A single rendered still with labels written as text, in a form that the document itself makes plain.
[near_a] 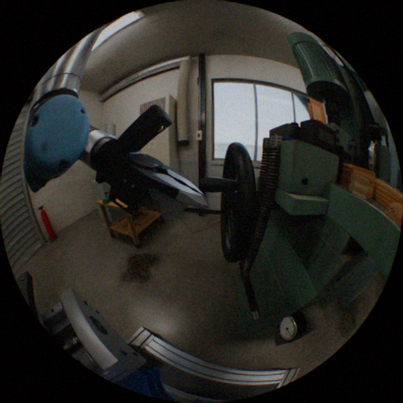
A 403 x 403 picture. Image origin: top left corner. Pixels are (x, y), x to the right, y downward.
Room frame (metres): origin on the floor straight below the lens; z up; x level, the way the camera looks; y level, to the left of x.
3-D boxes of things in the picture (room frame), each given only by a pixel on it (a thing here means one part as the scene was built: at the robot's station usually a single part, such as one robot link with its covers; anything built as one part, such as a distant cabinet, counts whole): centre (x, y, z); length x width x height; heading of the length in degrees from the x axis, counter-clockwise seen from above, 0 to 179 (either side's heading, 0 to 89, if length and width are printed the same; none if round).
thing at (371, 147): (0.10, -0.53, 1.02); 0.12 x 0.03 x 0.12; 85
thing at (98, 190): (1.64, 1.60, 0.79); 0.62 x 0.48 x 1.58; 76
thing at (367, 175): (0.17, -0.37, 0.93); 0.22 x 0.01 x 0.06; 175
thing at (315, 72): (0.24, -0.41, 1.35); 0.18 x 0.18 x 0.31
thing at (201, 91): (1.66, 0.00, 1.35); 0.11 x 0.10 x 2.70; 78
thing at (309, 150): (0.22, -0.22, 0.92); 0.15 x 0.13 x 0.09; 175
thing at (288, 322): (0.00, -0.18, 0.65); 0.06 x 0.04 x 0.08; 175
